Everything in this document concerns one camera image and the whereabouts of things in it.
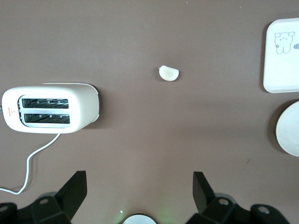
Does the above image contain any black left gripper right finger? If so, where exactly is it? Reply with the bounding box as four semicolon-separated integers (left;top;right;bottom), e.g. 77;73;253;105
186;171;291;224

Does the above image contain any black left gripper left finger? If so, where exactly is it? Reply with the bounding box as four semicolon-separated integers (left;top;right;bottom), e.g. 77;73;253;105
0;170;88;224

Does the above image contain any round cream plate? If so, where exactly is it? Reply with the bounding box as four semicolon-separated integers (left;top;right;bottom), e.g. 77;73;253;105
275;100;299;157

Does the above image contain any white steamed bun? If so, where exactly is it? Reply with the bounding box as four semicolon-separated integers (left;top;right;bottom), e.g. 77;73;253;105
158;65;180;82

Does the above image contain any brown table cover mat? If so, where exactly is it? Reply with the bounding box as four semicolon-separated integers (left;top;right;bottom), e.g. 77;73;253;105
0;0;299;224

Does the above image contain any cream two-slot toaster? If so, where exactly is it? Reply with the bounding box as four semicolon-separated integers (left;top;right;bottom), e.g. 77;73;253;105
0;82;102;135

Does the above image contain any cream rabbit print tray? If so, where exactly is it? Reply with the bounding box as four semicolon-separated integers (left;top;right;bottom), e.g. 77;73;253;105
263;18;299;94

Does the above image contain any white toaster power cable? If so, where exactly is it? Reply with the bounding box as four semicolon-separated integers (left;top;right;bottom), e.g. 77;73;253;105
0;133;62;195

